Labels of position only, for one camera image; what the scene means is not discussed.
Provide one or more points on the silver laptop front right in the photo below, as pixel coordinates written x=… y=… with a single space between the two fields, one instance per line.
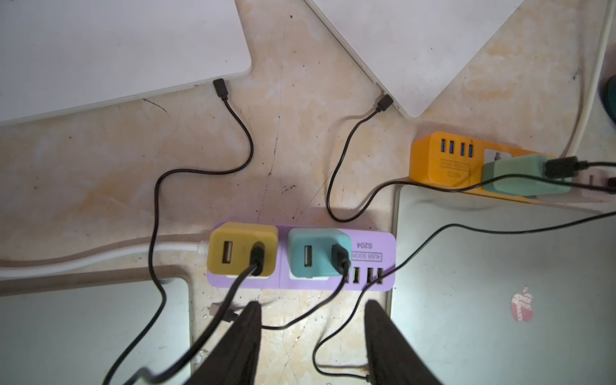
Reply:
x=500 y=292

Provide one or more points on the white laptop back right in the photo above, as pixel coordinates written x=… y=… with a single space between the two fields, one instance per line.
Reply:
x=412 y=50

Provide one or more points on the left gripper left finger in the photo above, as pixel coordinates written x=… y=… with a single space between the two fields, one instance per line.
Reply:
x=235 y=359

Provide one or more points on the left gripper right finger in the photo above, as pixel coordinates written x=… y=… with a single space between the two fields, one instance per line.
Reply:
x=391 y=360

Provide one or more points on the silver laptop front left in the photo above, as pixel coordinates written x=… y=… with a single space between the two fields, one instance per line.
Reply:
x=71 y=328

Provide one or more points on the white laptop back left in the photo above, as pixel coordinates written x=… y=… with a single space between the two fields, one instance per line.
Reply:
x=59 y=57

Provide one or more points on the silver laptop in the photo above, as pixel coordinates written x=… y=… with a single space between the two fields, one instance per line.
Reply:
x=500 y=292
x=71 y=328

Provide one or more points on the white laptop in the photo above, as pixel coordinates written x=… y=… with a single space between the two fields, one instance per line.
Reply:
x=412 y=50
x=59 y=57

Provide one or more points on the purple power strip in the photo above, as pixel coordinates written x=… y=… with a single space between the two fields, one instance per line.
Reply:
x=373 y=257

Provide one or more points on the green usb charger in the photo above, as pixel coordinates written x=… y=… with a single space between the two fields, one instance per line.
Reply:
x=520 y=177

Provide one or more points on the yellow usb charger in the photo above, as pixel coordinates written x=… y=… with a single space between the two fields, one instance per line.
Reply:
x=232 y=244

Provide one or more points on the teal usb charger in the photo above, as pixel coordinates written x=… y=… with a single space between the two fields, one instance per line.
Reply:
x=319 y=252

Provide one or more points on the orange power strip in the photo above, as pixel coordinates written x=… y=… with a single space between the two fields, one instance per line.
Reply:
x=452 y=162

